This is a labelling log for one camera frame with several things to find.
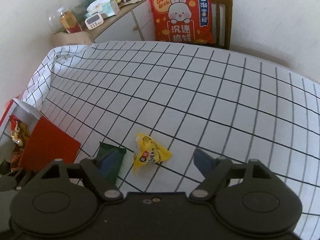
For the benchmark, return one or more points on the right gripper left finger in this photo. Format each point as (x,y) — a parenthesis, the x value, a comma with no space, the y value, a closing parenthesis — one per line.
(100,175)

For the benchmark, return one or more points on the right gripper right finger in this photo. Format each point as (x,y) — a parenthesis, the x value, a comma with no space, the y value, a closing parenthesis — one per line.
(215,172)

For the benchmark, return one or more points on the dark green snack packet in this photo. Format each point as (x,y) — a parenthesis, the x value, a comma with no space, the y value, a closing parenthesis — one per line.
(109,160)

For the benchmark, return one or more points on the red gold snack bag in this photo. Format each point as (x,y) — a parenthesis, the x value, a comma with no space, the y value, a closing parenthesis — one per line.
(20,135)

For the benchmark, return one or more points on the yellow snack packet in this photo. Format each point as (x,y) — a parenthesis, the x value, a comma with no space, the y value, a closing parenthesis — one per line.
(148,151)

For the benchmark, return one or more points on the red and white cardboard box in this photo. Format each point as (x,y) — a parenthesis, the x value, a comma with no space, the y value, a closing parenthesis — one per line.
(46,143)

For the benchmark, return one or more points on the white black grid tablecloth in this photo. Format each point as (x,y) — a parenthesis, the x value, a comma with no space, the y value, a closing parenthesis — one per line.
(185,97)

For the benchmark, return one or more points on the pink digital timer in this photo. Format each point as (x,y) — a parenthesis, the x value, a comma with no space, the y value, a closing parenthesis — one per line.
(94,21)

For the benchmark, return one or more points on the light wooden side cabinet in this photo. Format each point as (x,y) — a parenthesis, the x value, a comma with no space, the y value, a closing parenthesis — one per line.
(134,22)

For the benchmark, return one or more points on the red rabbit cushion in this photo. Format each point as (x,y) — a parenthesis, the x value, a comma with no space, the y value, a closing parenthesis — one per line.
(183,21)

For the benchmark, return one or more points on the orange drink bottle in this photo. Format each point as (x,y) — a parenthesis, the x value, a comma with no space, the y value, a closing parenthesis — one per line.
(69,21)

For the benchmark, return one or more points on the brown wooden chair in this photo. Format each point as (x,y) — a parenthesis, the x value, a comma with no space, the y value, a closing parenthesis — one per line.
(222,12)

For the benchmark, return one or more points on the tissue pack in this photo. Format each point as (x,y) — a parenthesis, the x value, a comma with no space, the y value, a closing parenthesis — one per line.
(106,8)

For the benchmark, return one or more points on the clear glass jar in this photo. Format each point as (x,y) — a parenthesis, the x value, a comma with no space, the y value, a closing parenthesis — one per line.
(53,21)

